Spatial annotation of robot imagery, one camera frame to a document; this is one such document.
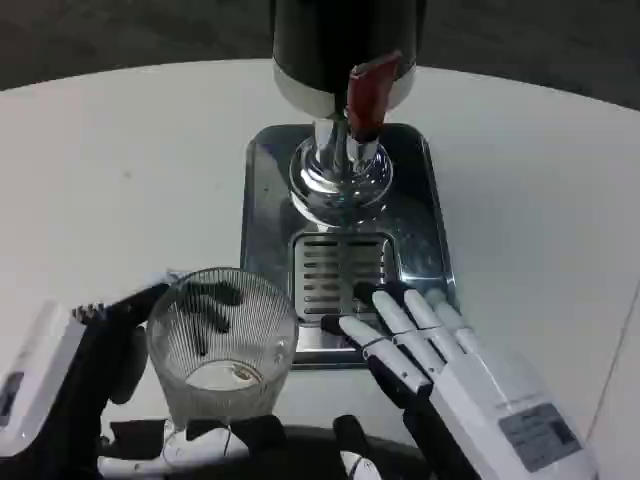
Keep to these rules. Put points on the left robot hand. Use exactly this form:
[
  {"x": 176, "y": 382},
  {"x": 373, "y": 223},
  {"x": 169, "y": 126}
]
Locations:
[{"x": 90, "y": 370}]

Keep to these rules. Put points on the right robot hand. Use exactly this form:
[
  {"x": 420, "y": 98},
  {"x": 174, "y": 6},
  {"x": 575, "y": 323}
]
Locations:
[{"x": 475, "y": 380}]

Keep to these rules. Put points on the clear ribbed glass cup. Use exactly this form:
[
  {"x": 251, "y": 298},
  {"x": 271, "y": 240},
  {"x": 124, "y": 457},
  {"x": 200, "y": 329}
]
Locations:
[{"x": 220, "y": 395}]

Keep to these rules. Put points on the slotted steel drip grid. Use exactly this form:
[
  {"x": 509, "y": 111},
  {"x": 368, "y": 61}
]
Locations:
[{"x": 320, "y": 270}]

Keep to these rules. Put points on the steel drip tray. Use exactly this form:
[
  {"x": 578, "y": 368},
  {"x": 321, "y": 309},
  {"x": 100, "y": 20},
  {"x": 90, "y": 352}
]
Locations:
[{"x": 265, "y": 210}]

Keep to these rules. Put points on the black drink dispenser steel pedestal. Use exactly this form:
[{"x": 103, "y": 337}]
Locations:
[{"x": 320, "y": 45}]

